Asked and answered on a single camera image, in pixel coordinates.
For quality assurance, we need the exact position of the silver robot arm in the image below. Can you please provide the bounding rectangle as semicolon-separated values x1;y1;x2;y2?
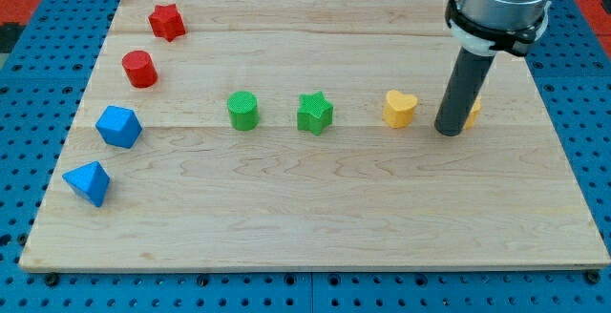
445;0;551;57

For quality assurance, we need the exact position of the green star block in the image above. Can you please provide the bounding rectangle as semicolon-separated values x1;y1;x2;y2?
297;92;334;136

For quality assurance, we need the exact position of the yellow heart block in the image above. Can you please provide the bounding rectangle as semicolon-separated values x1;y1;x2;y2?
383;90;419;129

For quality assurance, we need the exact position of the red star block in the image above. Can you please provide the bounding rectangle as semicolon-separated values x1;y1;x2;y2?
148;4;186;42

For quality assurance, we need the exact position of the green cylinder block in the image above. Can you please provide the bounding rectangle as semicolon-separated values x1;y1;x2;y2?
227;91;259;131

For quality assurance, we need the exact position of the light wooden board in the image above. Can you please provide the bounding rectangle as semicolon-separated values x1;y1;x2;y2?
19;0;610;273

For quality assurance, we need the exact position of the yellow block behind rod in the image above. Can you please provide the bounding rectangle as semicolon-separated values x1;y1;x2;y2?
463;96;481;130

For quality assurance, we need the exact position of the red cylinder block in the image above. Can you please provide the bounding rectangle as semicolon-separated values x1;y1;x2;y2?
121;50;158;89

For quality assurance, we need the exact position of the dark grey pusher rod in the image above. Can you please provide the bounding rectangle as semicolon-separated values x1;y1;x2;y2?
434;48;495;136

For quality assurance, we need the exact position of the blue cube block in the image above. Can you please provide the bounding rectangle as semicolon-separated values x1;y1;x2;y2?
95;105;142;149

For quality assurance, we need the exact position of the blue pyramid block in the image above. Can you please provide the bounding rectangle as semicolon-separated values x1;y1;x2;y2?
62;161;111;208

